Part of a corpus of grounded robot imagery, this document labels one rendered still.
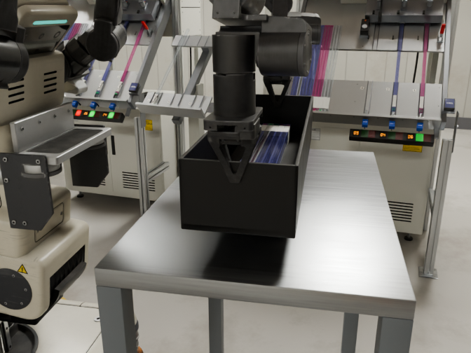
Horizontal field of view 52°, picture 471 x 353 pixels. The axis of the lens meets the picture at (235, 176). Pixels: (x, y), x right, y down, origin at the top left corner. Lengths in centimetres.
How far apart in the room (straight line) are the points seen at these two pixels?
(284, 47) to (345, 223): 38
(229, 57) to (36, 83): 58
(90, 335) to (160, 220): 69
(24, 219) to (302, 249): 57
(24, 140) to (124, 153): 192
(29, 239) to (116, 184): 194
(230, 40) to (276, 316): 151
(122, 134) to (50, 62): 179
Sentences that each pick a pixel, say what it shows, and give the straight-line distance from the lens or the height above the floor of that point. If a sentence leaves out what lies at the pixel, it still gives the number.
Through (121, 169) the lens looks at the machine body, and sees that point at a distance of 299.
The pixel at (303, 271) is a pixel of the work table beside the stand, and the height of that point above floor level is 80.
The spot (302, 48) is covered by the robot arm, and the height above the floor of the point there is 111.
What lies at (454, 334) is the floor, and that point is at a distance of 207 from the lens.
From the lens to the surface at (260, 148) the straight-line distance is 98.
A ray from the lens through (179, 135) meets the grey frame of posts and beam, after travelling 298.
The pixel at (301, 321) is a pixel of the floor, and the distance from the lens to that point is 199.
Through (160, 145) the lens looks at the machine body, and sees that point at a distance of 281.
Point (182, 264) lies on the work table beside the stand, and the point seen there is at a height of 80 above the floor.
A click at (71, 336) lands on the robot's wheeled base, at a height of 28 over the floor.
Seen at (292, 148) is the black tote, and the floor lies 85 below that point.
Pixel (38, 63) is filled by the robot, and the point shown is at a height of 105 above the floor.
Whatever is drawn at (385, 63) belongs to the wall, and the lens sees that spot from 531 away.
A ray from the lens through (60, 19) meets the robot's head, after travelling 110.
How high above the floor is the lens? 116
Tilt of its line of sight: 19 degrees down
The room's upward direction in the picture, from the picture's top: straight up
